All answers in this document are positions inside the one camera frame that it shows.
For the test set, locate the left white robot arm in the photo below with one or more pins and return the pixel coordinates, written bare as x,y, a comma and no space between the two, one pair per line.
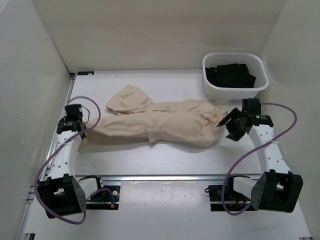
61,192

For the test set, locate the left aluminium frame rail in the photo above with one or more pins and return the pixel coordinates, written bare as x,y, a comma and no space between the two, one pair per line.
20,234

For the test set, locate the front aluminium rail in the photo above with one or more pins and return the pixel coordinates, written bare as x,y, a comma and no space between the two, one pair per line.
163,178

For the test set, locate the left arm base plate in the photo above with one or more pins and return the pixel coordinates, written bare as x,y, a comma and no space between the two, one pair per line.
107,199

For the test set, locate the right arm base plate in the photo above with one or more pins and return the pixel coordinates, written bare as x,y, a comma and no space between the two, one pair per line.
234,201

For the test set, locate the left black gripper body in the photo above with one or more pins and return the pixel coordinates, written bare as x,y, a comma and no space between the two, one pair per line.
63,121

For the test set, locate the black folded garment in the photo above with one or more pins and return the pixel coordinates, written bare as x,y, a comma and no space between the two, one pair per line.
230,76

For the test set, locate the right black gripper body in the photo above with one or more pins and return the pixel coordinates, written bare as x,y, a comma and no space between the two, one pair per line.
238,118

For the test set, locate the white plastic basket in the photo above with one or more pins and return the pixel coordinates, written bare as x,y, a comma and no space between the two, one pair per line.
255,66

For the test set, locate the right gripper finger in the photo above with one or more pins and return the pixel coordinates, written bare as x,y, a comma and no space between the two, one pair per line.
232,118
235,132

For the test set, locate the beige trousers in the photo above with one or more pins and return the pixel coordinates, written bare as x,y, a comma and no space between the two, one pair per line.
136,118

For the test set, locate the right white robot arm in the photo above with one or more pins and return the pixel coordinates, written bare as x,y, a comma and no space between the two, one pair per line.
277,189

